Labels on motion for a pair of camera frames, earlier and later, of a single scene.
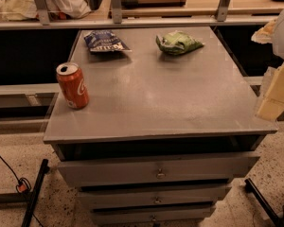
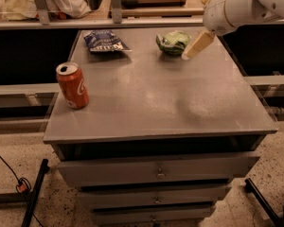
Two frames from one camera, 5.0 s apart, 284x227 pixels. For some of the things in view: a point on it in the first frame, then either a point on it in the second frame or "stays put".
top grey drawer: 155,169 stays put
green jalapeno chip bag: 176,43 stays put
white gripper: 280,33 -> 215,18
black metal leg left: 30,209 stays put
